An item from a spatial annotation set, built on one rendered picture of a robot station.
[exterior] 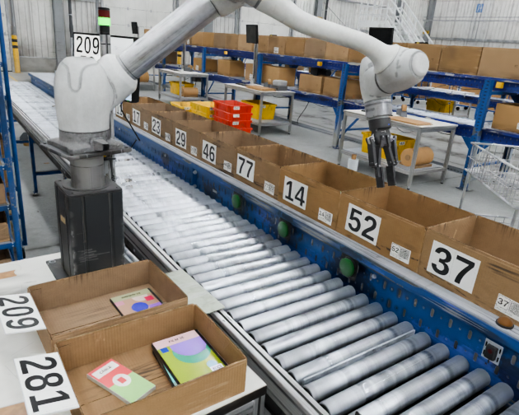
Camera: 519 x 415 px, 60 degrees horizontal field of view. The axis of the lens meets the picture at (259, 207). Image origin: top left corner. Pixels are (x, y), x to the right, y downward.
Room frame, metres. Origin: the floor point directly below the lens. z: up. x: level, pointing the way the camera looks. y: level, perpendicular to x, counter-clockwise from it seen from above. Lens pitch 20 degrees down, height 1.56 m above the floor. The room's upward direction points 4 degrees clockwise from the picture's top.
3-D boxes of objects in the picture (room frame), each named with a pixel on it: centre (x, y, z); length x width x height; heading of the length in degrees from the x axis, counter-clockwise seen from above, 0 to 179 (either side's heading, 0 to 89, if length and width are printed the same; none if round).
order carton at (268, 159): (2.22, -0.08, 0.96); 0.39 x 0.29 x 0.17; 36
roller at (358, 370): (1.07, -0.36, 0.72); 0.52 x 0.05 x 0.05; 126
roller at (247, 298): (1.44, -0.09, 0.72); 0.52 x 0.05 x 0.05; 126
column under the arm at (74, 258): (1.44, 0.58, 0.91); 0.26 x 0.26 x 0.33; 38
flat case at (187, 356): (0.96, 0.15, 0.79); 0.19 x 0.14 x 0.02; 36
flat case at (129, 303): (1.20, 0.34, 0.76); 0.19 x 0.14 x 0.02; 39
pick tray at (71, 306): (1.14, 0.42, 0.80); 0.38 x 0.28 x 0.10; 128
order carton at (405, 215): (1.59, -0.54, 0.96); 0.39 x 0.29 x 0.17; 36
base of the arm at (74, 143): (1.43, 0.57, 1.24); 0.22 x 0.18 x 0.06; 49
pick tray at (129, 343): (0.90, 0.23, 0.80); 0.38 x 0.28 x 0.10; 126
